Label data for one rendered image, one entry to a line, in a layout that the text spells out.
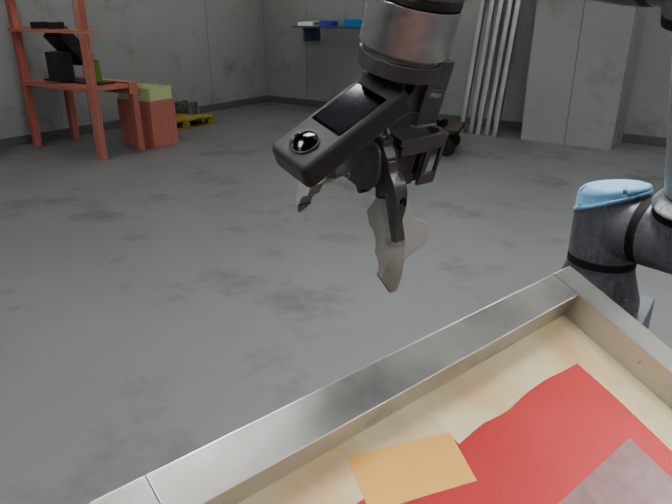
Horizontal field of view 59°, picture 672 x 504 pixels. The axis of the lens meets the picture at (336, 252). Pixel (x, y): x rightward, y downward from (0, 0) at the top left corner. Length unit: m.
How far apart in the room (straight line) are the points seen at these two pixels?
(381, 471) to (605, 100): 8.08
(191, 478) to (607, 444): 0.40
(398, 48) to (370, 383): 0.27
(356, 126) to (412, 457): 0.28
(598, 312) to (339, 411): 0.36
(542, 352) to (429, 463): 0.22
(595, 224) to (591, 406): 0.48
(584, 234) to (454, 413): 0.60
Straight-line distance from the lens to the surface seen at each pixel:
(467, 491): 0.55
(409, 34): 0.48
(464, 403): 0.60
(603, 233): 1.10
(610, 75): 8.45
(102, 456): 2.77
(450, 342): 0.59
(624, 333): 0.74
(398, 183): 0.51
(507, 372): 0.65
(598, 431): 0.67
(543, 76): 8.67
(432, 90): 0.55
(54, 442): 2.92
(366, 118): 0.49
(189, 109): 9.89
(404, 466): 0.54
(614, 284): 1.14
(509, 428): 0.61
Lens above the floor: 1.71
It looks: 22 degrees down
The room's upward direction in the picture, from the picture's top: straight up
